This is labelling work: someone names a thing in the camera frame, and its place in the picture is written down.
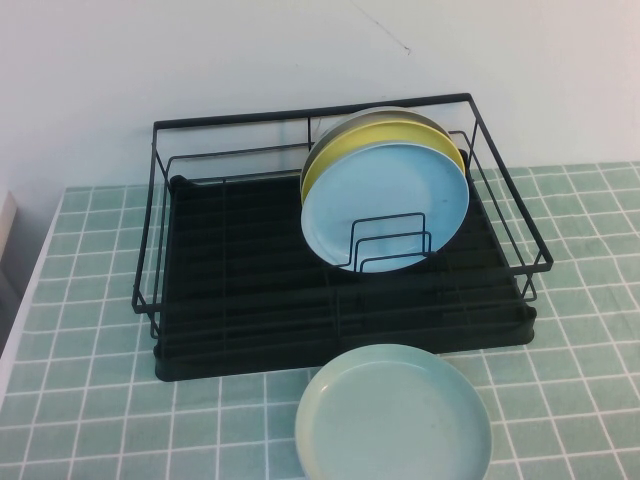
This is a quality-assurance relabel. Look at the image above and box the yellow plate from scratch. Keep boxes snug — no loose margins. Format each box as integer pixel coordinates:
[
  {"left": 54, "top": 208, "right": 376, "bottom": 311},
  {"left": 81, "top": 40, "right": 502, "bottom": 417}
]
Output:
[{"left": 299, "top": 119, "right": 467, "bottom": 200}]

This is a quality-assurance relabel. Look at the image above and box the green grid tablecloth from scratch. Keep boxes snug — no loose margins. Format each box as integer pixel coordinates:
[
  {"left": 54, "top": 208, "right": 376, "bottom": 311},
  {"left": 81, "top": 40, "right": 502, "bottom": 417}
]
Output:
[{"left": 0, "top": 160, "right": 640, "bottom": 480}]

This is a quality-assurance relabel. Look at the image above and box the light blue plate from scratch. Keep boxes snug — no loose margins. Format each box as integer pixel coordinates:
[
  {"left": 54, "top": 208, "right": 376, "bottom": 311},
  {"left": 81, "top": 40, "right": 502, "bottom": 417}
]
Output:
[{"left": 300, "top": 142, "right": 472, "bottom": 277}]

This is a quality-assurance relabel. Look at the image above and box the grey plate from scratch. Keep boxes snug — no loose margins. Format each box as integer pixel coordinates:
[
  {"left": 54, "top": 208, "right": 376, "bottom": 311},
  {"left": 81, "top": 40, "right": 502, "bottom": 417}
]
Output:
[{"left": 299, "top": 105, "right": 454, "bottom": 187}]

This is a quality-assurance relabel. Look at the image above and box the black wire dish rack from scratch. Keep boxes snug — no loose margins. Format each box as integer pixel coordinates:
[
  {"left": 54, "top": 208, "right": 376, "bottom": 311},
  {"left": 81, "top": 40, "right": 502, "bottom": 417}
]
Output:
[{"left": 130, "top": 91, "right": 554, "bottom": 352}]

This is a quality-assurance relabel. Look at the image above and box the black plastic drip tray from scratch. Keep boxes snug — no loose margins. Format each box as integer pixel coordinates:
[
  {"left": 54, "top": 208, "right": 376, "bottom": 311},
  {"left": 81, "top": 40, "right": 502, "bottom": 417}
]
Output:
[{"left": 152, "top": 147, "right": 538, "bottom": 384}]

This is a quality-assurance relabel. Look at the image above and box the mint green plate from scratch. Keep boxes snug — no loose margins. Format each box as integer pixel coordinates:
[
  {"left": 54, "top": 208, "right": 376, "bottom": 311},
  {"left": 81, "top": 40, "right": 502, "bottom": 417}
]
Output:
[{"left": 293, "top": 343, "right": 494, "bottom": 480}]

